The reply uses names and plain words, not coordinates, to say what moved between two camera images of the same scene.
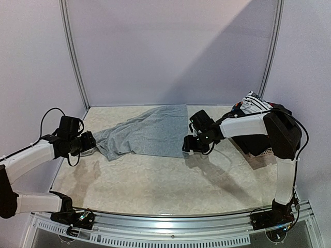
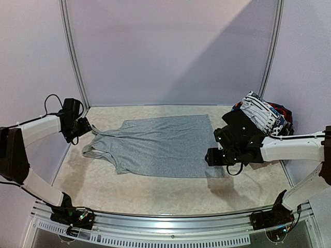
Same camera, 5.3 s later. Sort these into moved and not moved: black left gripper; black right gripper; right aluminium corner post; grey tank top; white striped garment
Moved: black left gripper; black right gripper; grey tank top
Not moved: white striped garment; right aluminium corner post
